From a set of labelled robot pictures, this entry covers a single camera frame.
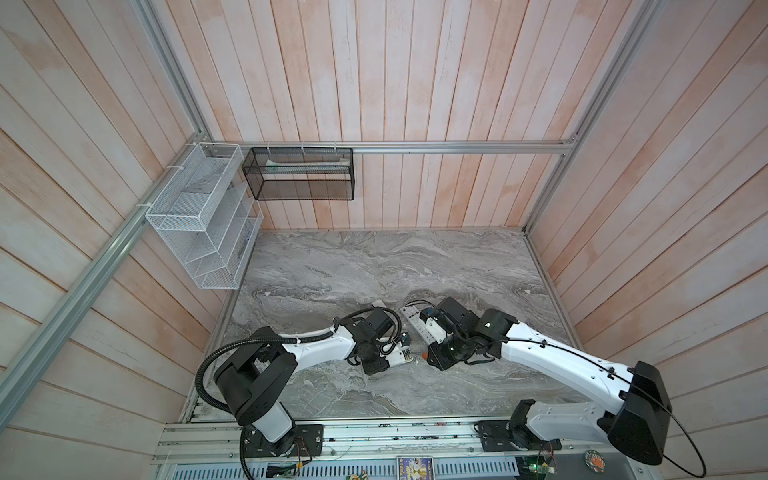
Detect white air conditioner remote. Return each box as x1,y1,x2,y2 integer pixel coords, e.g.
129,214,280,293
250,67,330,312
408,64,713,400
386,345,413,367

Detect long white TV remote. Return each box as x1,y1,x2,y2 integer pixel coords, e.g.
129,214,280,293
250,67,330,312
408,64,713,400
400,306,431,345

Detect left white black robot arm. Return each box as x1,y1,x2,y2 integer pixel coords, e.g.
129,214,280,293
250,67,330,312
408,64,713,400
195,306,412,448

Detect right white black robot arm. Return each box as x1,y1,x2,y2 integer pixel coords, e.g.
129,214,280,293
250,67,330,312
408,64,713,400
407,297,672,466

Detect colourful card box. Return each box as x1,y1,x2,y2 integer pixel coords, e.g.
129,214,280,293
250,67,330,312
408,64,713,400
397,457,435,480

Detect black mesh basket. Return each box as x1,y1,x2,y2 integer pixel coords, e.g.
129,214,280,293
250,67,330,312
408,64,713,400
241,146,356,201

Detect small round orange object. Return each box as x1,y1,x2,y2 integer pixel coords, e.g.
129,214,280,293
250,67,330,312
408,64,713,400
584,449,606,474

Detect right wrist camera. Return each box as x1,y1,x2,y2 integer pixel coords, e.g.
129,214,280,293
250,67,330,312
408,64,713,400
419,307,448,344

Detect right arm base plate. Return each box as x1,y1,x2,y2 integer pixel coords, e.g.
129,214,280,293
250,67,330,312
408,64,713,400
473,420,562,453

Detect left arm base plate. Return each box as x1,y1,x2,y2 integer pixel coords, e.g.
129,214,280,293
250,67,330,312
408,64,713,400
239,424,324,459

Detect black corrugated cable conduit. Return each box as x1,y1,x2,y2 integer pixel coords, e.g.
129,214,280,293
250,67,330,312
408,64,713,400
193,305,402,480

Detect white wire mesh shelf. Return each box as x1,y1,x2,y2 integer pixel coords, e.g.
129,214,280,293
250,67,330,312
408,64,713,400
146,142,264,290

